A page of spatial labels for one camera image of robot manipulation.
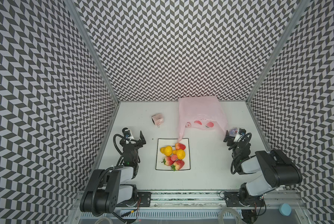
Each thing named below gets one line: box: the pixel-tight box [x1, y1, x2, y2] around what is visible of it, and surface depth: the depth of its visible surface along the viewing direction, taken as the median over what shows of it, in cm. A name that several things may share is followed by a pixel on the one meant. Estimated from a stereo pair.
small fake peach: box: [170, 154, 178, 161], surface depth 84 cm
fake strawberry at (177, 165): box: [170, 159, 185, 172], surface depth 82 cm
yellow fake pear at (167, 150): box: [160, 145, 173, 157], surface depth 87 cm
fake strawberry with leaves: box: [161, 156, 176, 166], surface depth 83 cm
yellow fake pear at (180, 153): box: [172, 149, 186, 160], surface depth 86 cm
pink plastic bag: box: [177, 96, 228, 142], surface depth 98 cm
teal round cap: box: [278, 203, 292, 217], surface depth 71 cm
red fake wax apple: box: [174, 142, 187, 151], surface depth 90 cm
